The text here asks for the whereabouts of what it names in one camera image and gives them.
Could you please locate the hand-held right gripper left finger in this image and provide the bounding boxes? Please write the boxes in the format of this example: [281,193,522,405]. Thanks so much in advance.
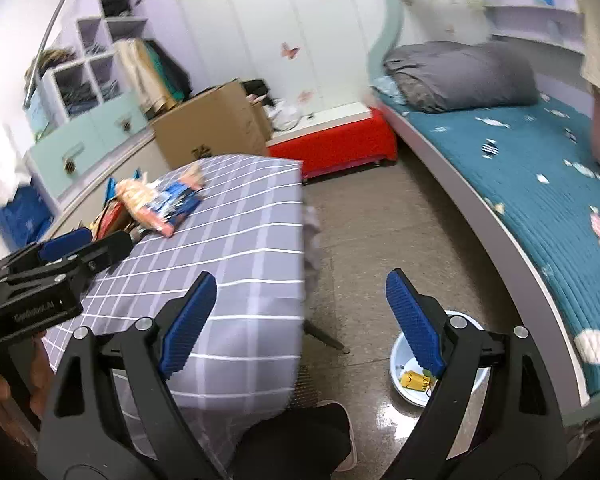
[37,271,231,480]

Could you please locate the person's left hand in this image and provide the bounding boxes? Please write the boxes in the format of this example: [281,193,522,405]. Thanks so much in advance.
[0,334,59,424]

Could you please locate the yellow packet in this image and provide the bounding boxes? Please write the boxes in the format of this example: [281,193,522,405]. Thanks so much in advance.
[399,369,433,393]

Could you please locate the mint green drawer cabinet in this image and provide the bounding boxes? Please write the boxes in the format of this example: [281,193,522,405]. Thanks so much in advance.
[27,92,148,201]

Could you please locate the grey pillow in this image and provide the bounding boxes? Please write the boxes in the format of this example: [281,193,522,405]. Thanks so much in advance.
[384,40,540,113]

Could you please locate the lilac cubby shelf unit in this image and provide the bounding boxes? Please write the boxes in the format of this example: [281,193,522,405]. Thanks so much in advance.
[25,0,151,126]

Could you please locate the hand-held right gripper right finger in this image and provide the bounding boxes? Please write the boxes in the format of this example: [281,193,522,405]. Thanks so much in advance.
[380,268,568,480]

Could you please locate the light checked pillow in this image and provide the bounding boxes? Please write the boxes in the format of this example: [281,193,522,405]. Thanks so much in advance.
[372,77,406,106]

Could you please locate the pink slipper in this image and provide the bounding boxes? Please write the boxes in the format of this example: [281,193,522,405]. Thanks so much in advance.
[315,400,358,472]

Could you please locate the grey checked tablecloth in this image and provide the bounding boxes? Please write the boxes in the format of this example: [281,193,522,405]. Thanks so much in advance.
[40,155,321,461]

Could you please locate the large cardboard box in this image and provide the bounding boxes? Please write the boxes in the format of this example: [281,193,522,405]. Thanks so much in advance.
[150,78,273,171]

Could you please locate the lilac wall shelf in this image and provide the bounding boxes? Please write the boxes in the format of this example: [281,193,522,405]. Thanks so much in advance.
[482,0,588,56]

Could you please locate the red brown packet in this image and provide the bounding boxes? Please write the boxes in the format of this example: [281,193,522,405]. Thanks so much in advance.
[91,199,133,241]

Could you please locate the curved metal pole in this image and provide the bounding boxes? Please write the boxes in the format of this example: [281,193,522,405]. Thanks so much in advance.
[24,0,90,107]

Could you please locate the blue snack packet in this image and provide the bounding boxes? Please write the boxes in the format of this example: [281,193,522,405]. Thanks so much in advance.
[147,180,204,239]

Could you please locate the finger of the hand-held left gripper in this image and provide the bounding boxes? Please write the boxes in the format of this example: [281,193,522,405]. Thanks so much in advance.
[6,233,134,289]
[0,227,94,274]

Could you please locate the small cardboard box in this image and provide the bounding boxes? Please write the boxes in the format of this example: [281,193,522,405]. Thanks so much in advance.
[250,95,274,142]

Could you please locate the beige snack packet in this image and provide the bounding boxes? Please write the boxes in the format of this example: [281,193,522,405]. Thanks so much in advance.
[177,161,206,192]

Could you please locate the red covered bench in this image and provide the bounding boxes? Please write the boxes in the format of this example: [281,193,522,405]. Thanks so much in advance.
[267,107,398,181]

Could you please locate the white plastic bin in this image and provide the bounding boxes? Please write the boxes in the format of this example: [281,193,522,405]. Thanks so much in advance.
[389,310,491,408]

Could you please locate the person's leg in black trousers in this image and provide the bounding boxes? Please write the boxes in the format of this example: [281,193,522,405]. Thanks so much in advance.
[227,402,353,480]

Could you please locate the white cloth pile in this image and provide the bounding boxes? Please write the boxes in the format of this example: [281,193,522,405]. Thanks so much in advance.
[270,100,302,131]

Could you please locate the hanging clothes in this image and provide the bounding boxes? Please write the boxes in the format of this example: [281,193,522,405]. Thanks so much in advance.
[115,37,191,111]

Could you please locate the blue plastic crate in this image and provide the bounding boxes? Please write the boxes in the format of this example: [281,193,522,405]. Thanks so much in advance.
[0,187,56,251]

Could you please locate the white wardrobe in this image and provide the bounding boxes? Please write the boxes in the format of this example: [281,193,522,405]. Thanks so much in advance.
[135,0,386,111]

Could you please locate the metal table leg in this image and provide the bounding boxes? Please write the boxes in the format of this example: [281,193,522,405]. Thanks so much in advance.
[302,320,351,354]

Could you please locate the orange white snack packet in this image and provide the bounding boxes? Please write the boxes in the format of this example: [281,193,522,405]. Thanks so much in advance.
[115,177,173,236]

